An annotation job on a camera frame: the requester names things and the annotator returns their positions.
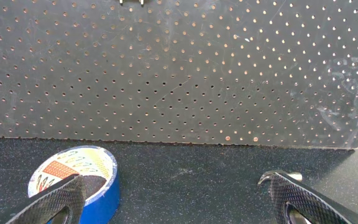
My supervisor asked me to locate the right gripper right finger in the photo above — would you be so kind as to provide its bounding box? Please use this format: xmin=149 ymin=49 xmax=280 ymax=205
xmin=268 ymin=172 xmax=358 ymax=224

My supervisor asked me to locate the black pegboard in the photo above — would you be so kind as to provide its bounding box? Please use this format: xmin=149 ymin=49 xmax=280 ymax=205
xmin=0 ymin=0 xmax=358 ymax=149

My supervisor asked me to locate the double-prong metal hook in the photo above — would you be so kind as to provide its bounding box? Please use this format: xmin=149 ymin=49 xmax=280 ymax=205
xmin=118 ymin=0 xmax=145 ymax=6

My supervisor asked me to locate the roll of blue tape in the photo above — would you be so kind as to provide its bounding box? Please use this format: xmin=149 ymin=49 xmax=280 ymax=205
xmin=27 ymin=145 xmax=121 ymax=224

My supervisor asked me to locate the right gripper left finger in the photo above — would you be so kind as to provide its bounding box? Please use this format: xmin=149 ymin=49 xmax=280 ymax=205
xmin=0 ymin=174 xmax=87 ymax=224

